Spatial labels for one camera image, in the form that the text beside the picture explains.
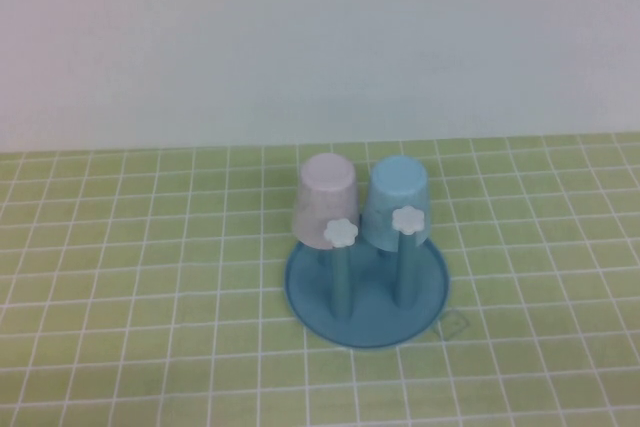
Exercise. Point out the light blue plastic cup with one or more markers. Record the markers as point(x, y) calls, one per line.
point(395, 187)

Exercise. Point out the lilac plastic cup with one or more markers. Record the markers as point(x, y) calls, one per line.
point(325, 197)

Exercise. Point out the blue cup stand with pegs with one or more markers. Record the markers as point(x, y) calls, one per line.
point(370, 317)

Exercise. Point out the clear tape piece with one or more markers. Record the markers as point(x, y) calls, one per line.
point(454, 324)

